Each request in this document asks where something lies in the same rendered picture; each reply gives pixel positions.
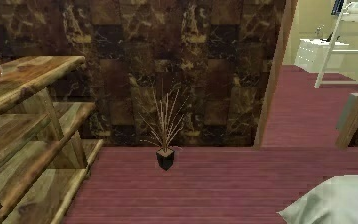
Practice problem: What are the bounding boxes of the white cabinet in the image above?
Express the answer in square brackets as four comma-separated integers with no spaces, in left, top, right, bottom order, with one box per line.
[294,37,350,74]

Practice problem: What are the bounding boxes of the dry twig plant black pot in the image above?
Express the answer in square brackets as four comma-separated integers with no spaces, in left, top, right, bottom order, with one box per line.
[135,78,191,172]

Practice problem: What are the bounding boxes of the wooden shelf unit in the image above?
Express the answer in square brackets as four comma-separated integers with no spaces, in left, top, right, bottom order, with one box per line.
[0,55,105,224]

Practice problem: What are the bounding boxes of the white ladder shelf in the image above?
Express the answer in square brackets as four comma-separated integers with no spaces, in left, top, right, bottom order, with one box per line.
[314,0,358,89]

